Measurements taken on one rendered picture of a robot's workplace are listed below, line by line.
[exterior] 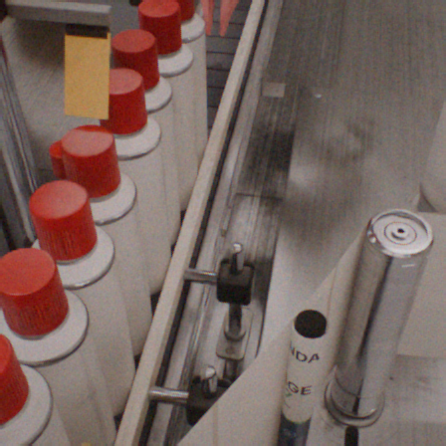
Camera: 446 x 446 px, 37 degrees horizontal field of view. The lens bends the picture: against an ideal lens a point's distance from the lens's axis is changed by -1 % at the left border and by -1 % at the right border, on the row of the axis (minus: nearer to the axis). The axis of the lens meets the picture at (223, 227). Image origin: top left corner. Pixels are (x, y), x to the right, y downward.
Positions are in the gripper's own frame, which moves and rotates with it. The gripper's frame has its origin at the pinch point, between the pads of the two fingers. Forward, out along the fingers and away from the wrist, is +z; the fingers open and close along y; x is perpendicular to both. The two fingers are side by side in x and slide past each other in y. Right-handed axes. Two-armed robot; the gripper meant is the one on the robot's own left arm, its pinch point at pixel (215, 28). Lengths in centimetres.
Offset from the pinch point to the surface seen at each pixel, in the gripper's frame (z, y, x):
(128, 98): 11.3, 0.8, -36.0
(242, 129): 11.7, 4.8, -4.6
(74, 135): 14.1, -1.2, -40.1
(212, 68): 4.2, -0.6, 3.9
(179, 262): 23.7, 3.0, -24.9
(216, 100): 8.4, 1.1, -1.1
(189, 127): 12.5, 2.2, -21.4
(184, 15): 3.1, 1.1, -22.5
